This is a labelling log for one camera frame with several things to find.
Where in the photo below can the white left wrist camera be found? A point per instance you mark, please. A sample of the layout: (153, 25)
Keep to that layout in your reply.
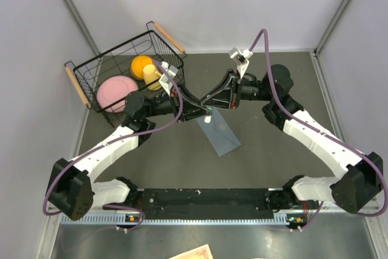
(168, 76)

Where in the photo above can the brown patterned paper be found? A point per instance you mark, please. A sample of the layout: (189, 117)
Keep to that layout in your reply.
(202, 252)

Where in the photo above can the black wire dish basket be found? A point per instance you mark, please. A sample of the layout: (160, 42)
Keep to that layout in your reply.
(88, 76)

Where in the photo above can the grey blue envelope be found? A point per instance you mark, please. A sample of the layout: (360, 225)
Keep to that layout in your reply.
(219, 134)

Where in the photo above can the pale yellow mug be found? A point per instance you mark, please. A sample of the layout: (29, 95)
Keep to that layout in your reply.
(151, 76)

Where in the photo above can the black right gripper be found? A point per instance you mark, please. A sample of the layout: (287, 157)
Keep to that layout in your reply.
(227, 95)

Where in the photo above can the grey slotted cable duct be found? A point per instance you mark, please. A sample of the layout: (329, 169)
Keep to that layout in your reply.
(126, 219)

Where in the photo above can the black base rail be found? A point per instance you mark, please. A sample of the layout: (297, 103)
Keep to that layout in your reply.
(213, 204)

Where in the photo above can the pink plate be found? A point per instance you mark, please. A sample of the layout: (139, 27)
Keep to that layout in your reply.
(112, 92)

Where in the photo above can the orange bowl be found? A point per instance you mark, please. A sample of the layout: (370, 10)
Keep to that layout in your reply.
(138, 64)

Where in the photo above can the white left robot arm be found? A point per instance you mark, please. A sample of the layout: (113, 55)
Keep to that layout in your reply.
(72, 186)

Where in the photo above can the green white glue stick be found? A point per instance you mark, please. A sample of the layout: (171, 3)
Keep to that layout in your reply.
(208, 117)

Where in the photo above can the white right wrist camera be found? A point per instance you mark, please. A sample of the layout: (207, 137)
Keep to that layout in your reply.
(241, 58)

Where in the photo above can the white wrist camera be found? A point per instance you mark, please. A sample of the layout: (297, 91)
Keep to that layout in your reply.
(168, 76)
(241, 58)

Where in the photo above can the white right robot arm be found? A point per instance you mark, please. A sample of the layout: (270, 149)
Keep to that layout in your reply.
(355, 180)

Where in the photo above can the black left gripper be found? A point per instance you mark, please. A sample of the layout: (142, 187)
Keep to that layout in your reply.
(191, 107)

